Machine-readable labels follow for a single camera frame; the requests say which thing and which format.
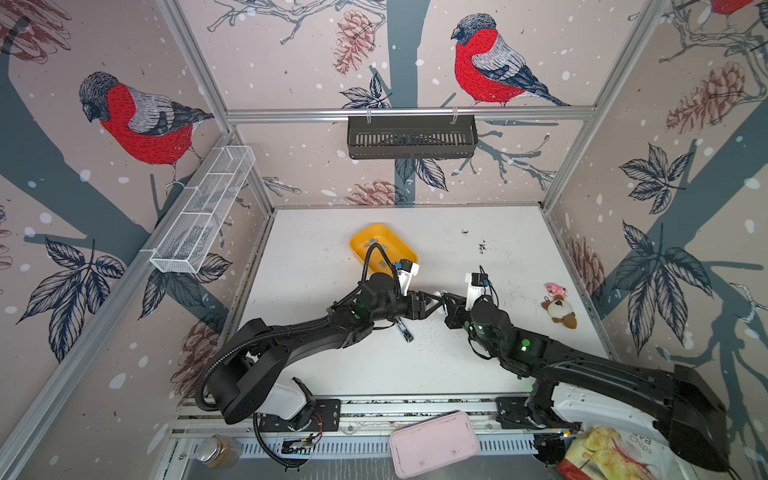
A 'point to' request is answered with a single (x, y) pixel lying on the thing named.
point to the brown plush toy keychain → (561, 311)
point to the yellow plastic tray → (362, 238)
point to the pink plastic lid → (433, 444)
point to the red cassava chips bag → (620, 444)
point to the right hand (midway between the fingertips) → (439, 300)
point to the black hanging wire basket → (412, 137)
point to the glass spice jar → (220, 451)
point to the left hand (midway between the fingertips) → (439, 304)
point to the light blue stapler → (404, 330)
